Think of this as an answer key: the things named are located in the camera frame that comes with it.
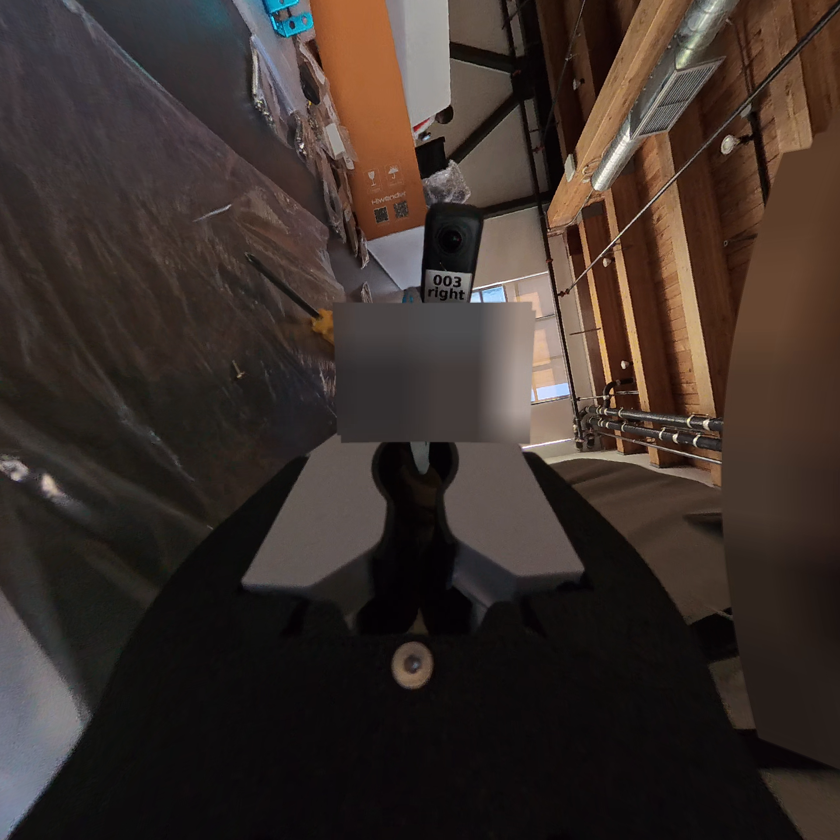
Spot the person's beige jacket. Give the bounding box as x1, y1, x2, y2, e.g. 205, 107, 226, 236
548, 456, 736, 624

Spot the blue L bracket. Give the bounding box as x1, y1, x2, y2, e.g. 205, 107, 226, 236
262, 0, 315, 39

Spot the large window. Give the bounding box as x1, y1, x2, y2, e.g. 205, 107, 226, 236
471, 272, 572, 403

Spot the yellow-handled screwdriver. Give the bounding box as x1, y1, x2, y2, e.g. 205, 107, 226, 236
245, 251, 337, 343

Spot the orange and white cardboard box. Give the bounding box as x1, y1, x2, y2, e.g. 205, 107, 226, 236
308, 0, 455, 291

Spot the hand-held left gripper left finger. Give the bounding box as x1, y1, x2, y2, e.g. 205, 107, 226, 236
239, 443, 421, 634

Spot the pile of small screw bags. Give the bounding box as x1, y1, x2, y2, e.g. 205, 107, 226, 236
248, 33, 376, 270

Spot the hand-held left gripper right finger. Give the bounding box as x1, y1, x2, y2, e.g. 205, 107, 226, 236
422, 443, 586, 632

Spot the silver spiral air duct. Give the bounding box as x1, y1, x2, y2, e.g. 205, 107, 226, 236
589, 0, 742, 193

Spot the bubble wrap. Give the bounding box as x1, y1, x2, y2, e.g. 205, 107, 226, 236
422, 161, 471, 206

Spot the black insulated pipe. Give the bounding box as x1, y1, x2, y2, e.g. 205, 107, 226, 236
586, 403, 724, 435
576, 420, 724, 455

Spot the clear plastic bag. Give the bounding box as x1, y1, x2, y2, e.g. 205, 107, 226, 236
0, 0, 347, 657

